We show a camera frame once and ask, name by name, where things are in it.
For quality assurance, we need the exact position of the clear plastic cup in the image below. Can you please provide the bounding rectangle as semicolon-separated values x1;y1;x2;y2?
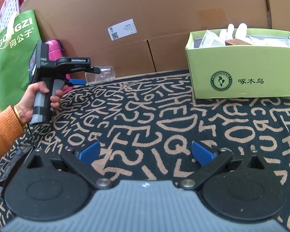
85;65;116;86

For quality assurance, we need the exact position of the white rubber glove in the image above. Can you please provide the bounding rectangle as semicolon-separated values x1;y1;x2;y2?
220;23;247;42

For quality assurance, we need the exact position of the red gold bracelet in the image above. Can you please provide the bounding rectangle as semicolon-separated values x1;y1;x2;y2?
13;105;28;129

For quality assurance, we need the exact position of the black cable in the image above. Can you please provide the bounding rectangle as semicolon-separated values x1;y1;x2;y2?
26;123;38;152

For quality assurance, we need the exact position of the person's left hand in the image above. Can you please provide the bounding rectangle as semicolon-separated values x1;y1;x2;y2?
13;81;64;127

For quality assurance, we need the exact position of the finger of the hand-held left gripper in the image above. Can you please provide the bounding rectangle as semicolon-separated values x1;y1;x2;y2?
85;65;102;75
65;77;88;86

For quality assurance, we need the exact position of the large cardboard box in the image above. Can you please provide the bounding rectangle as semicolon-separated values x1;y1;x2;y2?
19;0;290;78

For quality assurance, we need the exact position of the wall calendar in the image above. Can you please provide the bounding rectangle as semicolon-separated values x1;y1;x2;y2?
0;0;28;30

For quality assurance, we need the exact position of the white shipping label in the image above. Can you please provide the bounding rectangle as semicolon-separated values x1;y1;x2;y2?
108;19;138;41

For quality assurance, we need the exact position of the person's left forearm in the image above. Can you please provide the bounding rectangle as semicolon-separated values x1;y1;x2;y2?
0;106;27;168

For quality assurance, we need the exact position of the green tote bag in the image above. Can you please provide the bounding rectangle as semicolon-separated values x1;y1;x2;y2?
0;10;43;112

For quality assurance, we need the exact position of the white packet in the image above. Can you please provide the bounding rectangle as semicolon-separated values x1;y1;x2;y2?
199;29;226;49

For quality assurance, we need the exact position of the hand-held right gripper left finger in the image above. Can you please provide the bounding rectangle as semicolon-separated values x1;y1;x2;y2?
25;141;113;189

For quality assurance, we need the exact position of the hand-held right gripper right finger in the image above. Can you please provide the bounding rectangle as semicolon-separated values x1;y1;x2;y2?
178;141;267;191

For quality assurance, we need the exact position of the pink thermos bottle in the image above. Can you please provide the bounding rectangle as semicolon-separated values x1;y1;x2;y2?
44;39;71;81

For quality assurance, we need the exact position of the black letter-print mat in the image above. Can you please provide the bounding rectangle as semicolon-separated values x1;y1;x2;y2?
0;70;290;230

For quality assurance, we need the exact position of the light green shoe box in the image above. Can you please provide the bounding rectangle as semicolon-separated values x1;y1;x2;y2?
185;28;290;100

